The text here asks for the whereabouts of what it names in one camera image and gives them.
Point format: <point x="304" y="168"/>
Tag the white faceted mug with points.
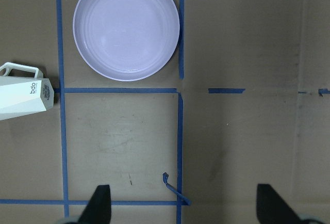
<point x="21" y="96"/>

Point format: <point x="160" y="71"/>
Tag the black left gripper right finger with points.
<point x="271" y="208"/>

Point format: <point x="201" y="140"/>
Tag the brown paper table cover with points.
<point x="241" y="105"/>

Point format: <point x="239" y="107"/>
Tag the lilac round plate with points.
<point x="126" y="40"/>

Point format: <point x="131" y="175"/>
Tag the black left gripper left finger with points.
<point x="98" y="209"/>

